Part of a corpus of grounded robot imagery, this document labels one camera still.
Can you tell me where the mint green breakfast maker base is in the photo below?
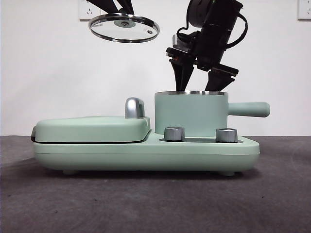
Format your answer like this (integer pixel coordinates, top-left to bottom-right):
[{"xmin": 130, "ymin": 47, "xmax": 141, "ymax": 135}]
[{"xmin": 33, "ymin": 129, "xmax": 260, "ymax": 176}]

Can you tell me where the chrome griddle cover handle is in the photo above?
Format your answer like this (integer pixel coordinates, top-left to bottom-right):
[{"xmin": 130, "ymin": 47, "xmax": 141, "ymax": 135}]
[{"xmin": 124, "ymin": 97, "xmax": 146, "ymax": 119}]

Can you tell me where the mint green griddle cover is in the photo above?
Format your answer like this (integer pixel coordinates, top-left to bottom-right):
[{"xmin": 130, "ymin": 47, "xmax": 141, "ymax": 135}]
[{"xmin": 31, "ymin": 116, "xmax": 151, "ymax": 144}]

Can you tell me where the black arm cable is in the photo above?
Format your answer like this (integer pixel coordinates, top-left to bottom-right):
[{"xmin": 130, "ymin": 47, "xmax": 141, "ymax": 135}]
[
  {"xmin": 176, "ymin": 7, "xmax": 195, "ymax": 41},
  {"xmin": 225, "ymin": 11, "xmax": 249, "ymax": 49}
]

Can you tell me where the mint green pot with handle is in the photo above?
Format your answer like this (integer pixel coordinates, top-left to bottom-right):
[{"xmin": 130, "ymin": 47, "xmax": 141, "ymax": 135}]
[{"xmin": 154, "ymin": 90, "xmax": 271, "ymax": 136}]

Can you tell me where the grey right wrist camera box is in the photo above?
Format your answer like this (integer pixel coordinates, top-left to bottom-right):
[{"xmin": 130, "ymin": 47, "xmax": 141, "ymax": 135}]
[{"xmin": 172, "ymin": 33, "xmax": 187, "ymax": 49}]

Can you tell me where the white wall socket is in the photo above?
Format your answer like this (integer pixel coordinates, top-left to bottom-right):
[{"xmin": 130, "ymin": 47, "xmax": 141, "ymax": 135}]
[
  {"xmin": 78, "ymin": 0, "xmax": 102, "ymax": 21},
  {"xmin": 297, "ymin": 0, "xmax": 311, "ymax": 21}
]

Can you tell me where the glass lid with green knob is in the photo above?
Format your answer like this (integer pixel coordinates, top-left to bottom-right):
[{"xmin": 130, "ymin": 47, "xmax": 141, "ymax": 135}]
[{"xmin": 88, "ymin": 13, "xmax": 160, "ymax": 44}]

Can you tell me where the silver control knob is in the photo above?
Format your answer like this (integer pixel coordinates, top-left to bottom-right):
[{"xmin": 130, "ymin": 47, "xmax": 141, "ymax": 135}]
[
  {"xmin": 164, "ymin": 126, "xmax": 186, "ymax": 142},
  {"xmin": 215, "ymin": 128, "xmax": 238, "ymax": 143}
]

